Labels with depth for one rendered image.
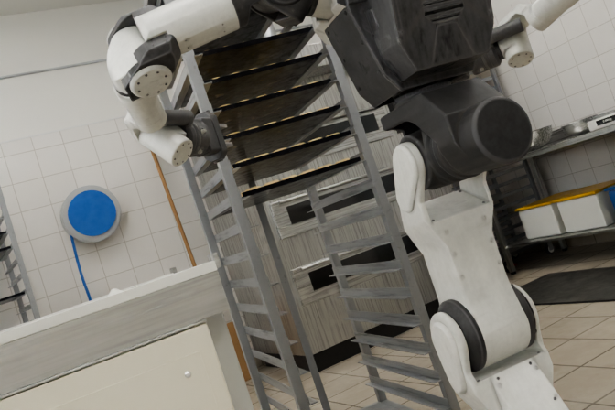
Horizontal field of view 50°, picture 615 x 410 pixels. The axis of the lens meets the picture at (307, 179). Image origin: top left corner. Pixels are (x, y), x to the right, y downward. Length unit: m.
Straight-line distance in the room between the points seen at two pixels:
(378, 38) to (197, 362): 0.67
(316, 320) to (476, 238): 3.03
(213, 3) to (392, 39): 0.32
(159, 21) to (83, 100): 3.98
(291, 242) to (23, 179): 1.93
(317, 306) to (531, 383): 3.02
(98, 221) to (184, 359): 4.06
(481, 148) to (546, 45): 4.71
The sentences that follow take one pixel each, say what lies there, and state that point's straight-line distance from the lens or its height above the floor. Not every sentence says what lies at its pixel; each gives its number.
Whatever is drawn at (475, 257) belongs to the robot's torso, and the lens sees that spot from 1.31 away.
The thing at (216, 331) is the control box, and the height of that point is 0.82.
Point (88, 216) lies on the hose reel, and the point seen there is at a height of 1.43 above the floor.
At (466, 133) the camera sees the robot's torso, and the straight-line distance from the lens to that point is 1.11.
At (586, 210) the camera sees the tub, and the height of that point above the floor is 0.37.
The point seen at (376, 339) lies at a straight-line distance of 2.53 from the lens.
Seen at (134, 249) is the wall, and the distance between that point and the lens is 4.98.
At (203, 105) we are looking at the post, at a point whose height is 1.33.
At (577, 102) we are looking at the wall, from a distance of 5.69.
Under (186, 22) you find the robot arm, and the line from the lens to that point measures 1.19.
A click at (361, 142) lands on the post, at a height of 1.09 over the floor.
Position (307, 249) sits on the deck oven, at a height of 0.75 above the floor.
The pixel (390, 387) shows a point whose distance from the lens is 2.60.
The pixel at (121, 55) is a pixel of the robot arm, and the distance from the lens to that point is 1.23.
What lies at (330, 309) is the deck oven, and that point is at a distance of 4.33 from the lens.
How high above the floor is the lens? 0.91
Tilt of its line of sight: 4 degrees up
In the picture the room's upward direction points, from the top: 19 degrees counter-clockwise
